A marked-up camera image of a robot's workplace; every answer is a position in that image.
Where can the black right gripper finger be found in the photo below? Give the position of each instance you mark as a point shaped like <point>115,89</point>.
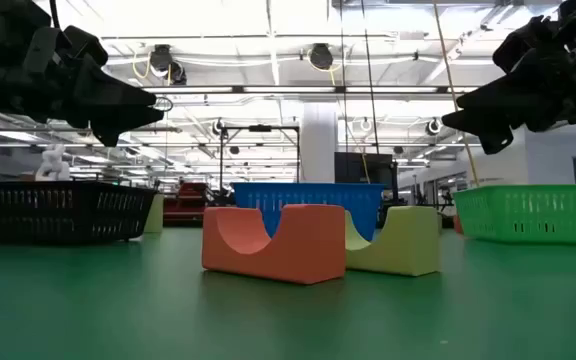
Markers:
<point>523,87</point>
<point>498,125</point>

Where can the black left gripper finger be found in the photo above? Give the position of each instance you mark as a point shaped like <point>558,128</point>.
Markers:
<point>113,122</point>
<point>103,92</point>

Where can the orange foam arch block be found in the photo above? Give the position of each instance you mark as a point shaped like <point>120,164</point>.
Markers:
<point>293,250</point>

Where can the white robot figure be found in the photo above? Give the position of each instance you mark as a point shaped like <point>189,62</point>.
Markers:
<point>53,162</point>

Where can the green plastic basket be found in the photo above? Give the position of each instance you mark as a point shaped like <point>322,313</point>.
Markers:
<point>533,215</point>

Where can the black machinery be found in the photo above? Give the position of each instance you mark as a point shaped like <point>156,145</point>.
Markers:
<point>430,197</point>

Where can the pale yellow foam block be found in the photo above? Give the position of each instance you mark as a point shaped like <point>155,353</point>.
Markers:
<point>155,212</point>

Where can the red tool cart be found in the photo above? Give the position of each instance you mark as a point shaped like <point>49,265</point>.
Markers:
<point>188,192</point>

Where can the small orange foam block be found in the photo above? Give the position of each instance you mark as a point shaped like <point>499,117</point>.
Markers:
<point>458,225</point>

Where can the black plastic basket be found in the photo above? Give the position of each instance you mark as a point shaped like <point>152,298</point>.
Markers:
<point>58,220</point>

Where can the black cabinet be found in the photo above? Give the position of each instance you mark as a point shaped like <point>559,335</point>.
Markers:
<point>363,167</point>

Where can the yellow foam arch block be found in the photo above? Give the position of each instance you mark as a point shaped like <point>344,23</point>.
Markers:
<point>408,240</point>

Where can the long ceiling light strip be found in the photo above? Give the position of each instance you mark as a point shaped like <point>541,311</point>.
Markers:
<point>288,89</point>

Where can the white pillar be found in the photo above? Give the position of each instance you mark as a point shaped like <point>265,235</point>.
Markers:
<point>318,142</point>

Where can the blue plastic basket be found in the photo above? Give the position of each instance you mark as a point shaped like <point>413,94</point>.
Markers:
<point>318,195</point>

